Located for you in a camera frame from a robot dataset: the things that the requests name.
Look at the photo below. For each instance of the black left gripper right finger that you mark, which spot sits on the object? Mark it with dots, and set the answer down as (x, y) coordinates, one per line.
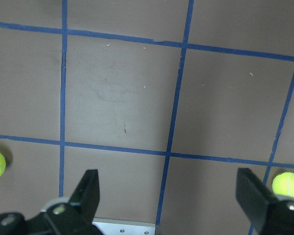
(255, 199)

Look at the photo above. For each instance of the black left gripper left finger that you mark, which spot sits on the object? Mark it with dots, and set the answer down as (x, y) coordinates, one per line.
(85, 198)

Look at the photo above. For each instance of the tennis ball Roland Garros centre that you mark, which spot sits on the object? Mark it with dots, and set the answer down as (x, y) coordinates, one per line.
(283, 184)

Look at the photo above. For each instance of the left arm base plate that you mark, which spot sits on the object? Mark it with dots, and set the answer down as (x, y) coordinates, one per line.
(123, 227)

